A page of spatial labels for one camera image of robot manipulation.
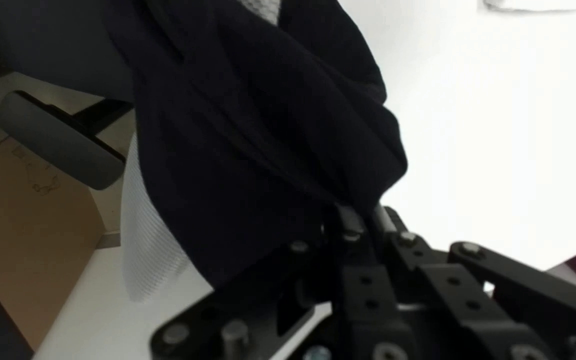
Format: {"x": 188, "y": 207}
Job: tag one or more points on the black shirt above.
{"x": 252, "y": 121}

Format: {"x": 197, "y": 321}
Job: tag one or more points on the grey mesh office chair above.
{"x": 65, "y": 43}

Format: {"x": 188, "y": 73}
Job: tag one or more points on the brown cardboard box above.
{"x": 49, "y": 231}

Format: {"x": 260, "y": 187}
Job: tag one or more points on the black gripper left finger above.
{"x": 362, "y": 305}

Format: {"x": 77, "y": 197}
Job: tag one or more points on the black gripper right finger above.
{"x": 458, "y": 319}

